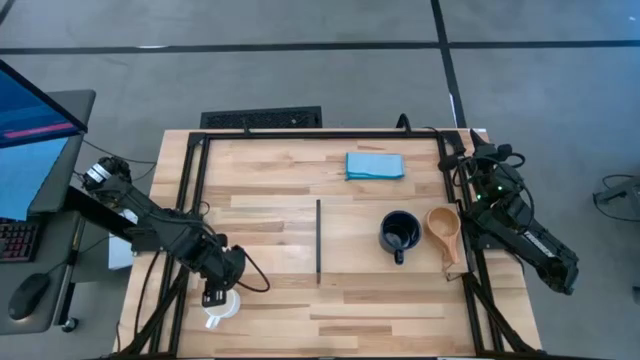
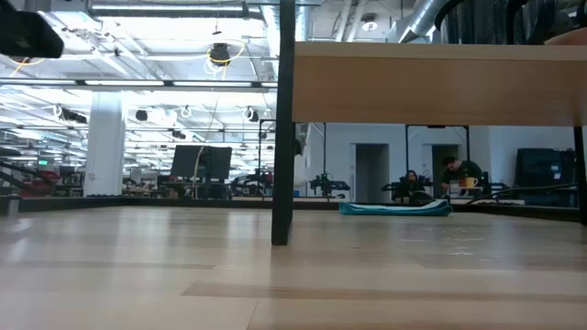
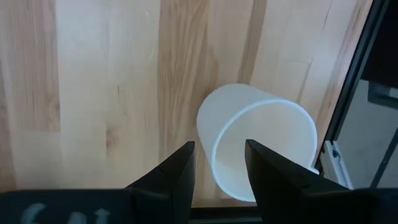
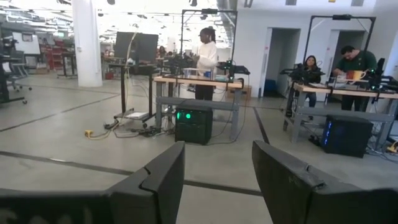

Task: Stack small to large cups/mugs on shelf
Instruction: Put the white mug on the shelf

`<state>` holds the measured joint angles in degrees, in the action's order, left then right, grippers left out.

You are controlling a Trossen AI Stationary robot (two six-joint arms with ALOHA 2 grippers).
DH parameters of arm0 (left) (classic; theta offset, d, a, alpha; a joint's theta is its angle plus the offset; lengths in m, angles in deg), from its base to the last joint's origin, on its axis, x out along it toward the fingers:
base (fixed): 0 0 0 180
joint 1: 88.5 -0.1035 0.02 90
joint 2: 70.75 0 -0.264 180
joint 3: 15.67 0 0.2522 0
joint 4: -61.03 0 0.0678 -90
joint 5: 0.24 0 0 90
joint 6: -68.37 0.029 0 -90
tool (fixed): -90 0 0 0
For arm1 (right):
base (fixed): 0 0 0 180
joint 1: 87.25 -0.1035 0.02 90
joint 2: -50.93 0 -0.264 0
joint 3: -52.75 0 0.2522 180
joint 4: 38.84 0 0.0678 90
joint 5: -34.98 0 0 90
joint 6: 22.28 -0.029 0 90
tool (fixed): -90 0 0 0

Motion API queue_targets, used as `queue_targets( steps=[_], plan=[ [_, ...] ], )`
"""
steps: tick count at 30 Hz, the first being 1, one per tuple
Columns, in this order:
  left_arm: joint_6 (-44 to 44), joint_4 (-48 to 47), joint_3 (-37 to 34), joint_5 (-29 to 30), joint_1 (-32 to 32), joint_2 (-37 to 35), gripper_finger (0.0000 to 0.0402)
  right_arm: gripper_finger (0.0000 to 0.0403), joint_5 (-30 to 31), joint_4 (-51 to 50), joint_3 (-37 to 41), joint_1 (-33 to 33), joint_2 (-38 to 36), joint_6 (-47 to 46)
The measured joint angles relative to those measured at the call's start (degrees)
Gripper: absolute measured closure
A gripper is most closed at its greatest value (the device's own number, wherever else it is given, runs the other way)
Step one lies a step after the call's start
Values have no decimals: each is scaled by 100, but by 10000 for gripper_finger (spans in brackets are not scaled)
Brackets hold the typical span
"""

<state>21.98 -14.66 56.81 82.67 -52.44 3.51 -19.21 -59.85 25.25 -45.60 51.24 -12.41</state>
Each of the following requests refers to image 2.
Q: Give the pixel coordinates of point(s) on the round ceiling sensor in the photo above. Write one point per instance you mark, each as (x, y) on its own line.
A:
(369, 24)

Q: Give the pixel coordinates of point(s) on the wooden shelf with black legs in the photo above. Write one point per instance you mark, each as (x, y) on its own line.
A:
(413, 87)

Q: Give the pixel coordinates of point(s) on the black aluminium table frame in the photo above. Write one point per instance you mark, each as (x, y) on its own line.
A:
(137, 202)

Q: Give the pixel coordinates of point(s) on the seated person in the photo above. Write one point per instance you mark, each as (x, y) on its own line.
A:
(411, 181)

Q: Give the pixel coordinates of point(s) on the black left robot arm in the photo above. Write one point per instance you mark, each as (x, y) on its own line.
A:
(27, 34)

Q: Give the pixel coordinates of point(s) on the red background equipment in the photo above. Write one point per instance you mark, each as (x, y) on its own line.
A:
(43, 181)

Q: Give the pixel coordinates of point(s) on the silver air duct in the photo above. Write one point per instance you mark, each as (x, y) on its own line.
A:
(419, 23)

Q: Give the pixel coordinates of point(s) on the yellow mug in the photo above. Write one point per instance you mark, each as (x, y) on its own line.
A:
(470, 182)

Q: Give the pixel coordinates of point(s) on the black ceiling camera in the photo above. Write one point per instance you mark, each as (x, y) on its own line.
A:
(220, 52)

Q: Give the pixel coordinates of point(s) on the black cabinet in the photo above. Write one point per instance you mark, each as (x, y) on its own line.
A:
(543, 169)

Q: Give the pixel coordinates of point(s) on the blue folded cloth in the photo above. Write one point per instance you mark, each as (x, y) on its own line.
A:
(390, 210)

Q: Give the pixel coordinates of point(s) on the white structural pillar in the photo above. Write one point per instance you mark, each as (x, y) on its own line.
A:
(104, 146)

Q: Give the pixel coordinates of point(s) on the dark background monitor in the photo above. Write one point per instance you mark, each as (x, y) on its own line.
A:
(202, 162)

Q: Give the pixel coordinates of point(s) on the person bending over desk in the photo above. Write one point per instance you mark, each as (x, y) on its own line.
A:
(463, 172)

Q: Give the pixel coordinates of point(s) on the background black robot arm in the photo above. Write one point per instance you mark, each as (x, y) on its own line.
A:
(326, 184)
(250, 183)

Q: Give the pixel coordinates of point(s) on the ceiling light rail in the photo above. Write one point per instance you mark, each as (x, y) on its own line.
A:
(137, 83)

